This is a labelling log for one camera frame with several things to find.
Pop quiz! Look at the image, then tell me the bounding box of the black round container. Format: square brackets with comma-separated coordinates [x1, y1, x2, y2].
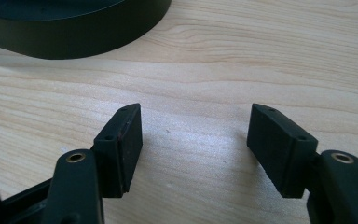
[0, 0, 172, 61]

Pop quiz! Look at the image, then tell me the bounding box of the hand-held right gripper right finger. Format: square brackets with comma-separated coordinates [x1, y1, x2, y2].
[246, 103, 319, 199]

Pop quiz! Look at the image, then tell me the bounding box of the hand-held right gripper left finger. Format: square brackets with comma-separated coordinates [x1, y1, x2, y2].
[92, 103, 144, 199]

